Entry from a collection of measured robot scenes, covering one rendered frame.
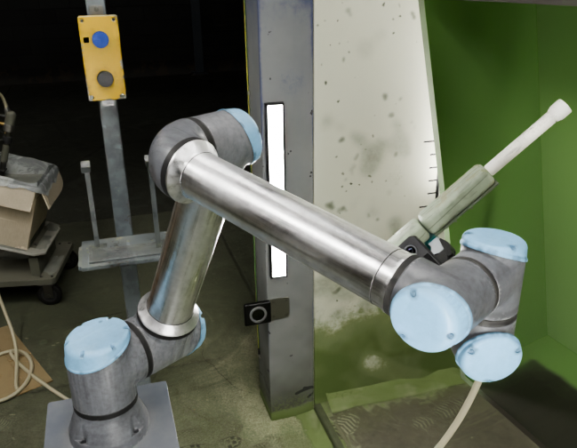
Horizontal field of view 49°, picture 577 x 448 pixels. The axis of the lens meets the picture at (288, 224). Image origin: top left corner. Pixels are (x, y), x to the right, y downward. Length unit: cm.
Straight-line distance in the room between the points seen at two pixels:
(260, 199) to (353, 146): 128
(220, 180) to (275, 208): 12
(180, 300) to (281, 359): 107
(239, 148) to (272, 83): 89
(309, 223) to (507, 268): 27
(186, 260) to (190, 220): 11
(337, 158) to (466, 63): 66
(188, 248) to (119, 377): 36
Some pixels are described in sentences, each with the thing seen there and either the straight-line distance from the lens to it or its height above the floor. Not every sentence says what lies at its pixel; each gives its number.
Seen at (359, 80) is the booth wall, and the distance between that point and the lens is 216.
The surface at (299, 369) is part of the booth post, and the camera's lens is 252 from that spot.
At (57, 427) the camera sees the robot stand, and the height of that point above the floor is 64.
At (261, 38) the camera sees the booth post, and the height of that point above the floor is 148.
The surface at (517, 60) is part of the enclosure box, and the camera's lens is 183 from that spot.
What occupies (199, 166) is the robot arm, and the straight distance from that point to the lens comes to 104.
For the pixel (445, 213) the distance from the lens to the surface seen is 121.
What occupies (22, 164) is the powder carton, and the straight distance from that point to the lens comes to 381.
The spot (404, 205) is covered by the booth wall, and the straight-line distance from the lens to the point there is 237.
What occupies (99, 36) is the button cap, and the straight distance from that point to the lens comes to 210.
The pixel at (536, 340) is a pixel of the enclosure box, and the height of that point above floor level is 52.
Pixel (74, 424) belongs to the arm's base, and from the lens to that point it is 163.
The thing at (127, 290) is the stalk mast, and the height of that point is 57.
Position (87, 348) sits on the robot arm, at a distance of 149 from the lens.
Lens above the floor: 168
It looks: 22 degrees down
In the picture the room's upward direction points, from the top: 1 degrees counter-clockwise
